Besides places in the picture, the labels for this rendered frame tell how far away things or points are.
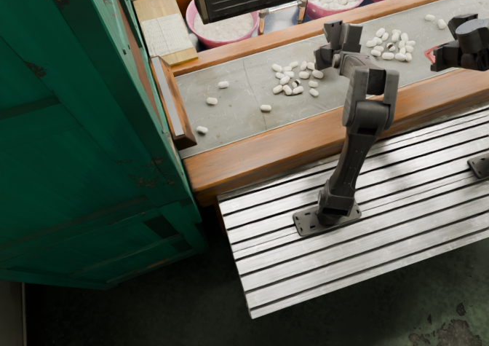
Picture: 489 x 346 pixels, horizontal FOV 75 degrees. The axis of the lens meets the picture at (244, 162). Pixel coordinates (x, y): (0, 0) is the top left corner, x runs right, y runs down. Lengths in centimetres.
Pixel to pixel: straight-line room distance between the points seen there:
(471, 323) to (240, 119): 141
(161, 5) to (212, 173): 68
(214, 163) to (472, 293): 142
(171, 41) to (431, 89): 87
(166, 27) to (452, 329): 174
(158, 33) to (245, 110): 42
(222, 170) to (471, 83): 86
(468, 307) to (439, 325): 17
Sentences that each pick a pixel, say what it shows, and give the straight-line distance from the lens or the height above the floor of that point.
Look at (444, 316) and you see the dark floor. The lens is 186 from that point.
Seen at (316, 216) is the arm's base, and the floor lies 68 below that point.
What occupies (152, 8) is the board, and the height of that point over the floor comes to 78.
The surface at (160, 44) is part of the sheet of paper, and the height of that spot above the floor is 78.
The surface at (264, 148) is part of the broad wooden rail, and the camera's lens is 95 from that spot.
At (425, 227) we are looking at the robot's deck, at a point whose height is 67.
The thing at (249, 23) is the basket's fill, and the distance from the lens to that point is 130.
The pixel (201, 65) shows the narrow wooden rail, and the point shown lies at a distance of 114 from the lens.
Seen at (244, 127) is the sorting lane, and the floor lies 74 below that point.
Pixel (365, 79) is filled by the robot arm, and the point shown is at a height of 108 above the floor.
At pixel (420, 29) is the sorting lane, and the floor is 74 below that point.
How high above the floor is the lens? 162
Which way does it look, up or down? 66 degrees down
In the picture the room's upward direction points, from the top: straight up
